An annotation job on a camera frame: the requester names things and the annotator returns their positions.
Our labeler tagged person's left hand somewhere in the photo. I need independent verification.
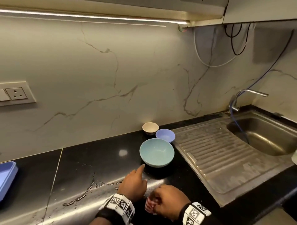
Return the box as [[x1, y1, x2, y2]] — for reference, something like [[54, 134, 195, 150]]
[[117, 164, 148, 203]]

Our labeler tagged person's right hand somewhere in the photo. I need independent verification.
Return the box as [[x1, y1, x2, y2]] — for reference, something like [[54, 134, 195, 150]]
[[148, 184, 191, 221]]

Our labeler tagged red checkered cloth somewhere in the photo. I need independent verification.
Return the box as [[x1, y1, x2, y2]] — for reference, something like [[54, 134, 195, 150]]
[[144, 194, 161, 215]]

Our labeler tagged teal bowl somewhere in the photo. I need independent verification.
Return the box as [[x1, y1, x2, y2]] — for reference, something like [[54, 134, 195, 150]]
[[139, 138, 175, 168]]

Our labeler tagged small blue bowl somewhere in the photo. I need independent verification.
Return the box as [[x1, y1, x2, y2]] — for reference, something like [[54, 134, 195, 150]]
[[155, 129, 176, 143]]

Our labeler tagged small cream bowl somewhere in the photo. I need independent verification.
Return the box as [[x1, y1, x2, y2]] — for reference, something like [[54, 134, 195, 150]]
[[142, 122, 160, 136]]

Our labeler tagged left wrist marker band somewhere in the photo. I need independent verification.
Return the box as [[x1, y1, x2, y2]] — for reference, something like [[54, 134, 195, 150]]
[[95, 193, 136, 225]]

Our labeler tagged steel sink with drainboard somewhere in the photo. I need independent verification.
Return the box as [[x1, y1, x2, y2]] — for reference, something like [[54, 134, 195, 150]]
[[171, 109, 297, 208]]

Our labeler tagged steel faucet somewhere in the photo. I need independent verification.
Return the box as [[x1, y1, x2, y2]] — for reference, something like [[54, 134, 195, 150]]
[[228, 89, 269, 113]]

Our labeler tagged blue rectangular tray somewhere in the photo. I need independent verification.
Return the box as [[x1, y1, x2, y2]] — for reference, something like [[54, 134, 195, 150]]
[[0, 161, 19, 202]]

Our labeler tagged LED light strip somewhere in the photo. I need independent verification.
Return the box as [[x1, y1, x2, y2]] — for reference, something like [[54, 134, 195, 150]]
[[0, 9, 190, 25]]

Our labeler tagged blue hose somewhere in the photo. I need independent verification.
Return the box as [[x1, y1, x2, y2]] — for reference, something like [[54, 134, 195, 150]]
[[230, 29, 295, 144]]

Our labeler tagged white wall switch socket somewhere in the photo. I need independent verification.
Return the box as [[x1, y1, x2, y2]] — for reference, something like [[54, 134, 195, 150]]
[[0, 81, 37, 107]]

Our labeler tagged white cable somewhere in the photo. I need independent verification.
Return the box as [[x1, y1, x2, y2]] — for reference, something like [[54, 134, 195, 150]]
[[194, 25, 251, 68]]

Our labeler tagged black cable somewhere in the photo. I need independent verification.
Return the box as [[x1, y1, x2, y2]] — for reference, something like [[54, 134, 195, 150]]
[[224, 23, 252, 56]]

